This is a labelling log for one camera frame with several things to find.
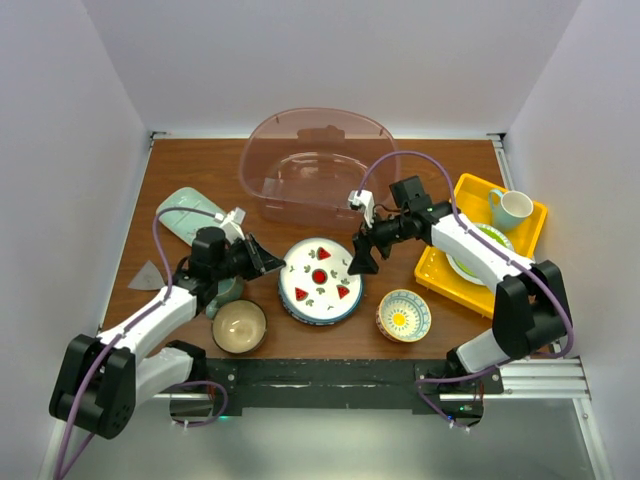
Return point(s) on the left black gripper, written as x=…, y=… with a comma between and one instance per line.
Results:
x=262, y=261

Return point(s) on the teal ceramic cup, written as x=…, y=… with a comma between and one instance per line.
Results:
x=229, y=290

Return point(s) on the mint green rectangular dish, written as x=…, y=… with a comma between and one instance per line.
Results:
x=191, y=211

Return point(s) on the light blue mug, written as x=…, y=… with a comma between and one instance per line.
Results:
x=509, y=209

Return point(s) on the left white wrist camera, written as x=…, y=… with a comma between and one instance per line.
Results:
x=231, y=224

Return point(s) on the blue floral plate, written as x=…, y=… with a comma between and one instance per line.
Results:
x=315, y=319

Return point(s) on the pink translucent plastic bin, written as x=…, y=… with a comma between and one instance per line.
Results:
x=300, y=165

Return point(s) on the green plate white rim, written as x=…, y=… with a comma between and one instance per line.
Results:
x=462, y=270

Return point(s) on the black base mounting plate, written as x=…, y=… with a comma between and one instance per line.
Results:
x=405, y=384

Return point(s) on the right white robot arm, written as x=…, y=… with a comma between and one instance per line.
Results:
x=530, y=305

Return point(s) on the watermelon plate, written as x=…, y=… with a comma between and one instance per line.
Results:
x=318, y=312
x=318, y=267

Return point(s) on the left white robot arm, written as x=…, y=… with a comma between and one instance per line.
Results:
x=102, y=379

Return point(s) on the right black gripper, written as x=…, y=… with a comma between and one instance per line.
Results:
x=362, y=262

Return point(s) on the brown beige bowl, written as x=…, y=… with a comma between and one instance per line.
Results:
x=239, y=327

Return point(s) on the yellow flower patterned bowl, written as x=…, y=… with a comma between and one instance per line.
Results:
x=403, y=316

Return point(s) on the aluminium frame rail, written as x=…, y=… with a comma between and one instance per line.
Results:
x=560, y=379

